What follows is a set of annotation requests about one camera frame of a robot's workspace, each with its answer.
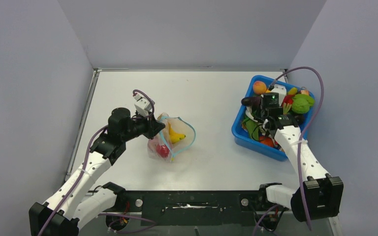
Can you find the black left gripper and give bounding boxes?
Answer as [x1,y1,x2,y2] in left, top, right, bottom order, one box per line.
[122,110,165,142]

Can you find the yellow toy banana bunch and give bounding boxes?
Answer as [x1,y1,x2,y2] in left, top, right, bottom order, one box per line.
[168,124,186,144]

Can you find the clear zip top bag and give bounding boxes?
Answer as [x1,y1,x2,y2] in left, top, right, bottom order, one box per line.
[147,113,197,162]

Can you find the red toy apple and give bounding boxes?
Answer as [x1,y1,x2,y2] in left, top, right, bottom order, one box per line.
[156,145,170,159]

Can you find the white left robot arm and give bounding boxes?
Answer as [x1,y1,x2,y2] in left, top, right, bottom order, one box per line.
[29,108,166,236]

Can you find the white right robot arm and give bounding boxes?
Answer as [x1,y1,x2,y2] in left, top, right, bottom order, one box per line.
[256,92,344,222]

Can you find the blue plastic bin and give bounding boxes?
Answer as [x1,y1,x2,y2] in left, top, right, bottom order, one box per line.
[231,75,316,161]

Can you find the green toy pea pod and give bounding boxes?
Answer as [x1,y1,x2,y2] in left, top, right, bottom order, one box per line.
[242,118,261,141]

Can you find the red toy chili pepper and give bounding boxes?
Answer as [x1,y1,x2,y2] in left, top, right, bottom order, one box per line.
[282,94,294,105]

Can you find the purple toy eggplant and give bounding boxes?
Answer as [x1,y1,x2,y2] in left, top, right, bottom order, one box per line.
[241,96,262,107]

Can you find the toy peach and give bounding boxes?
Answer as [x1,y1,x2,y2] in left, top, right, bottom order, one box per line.
[252,81,268,95]

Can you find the green bumpy toy fruit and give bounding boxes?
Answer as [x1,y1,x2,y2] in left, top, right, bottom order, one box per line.
[291,94,315,114]

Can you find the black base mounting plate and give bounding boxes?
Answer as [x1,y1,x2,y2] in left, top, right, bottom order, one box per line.
[110,190,273,226]

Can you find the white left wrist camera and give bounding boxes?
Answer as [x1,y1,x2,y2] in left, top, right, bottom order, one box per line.
[133,93,153,117]

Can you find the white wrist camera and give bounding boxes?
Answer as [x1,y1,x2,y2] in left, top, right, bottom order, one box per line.
[270,85,287,105]
[133,93,153,117]

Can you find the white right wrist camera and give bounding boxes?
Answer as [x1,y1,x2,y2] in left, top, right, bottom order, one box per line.
[270,85,287,105]

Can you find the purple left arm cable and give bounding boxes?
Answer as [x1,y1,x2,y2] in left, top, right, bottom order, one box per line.
[37,89,156,236]

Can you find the aluminium table edge rail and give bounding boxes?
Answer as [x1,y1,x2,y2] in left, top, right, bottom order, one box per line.
[65,70,99,181]

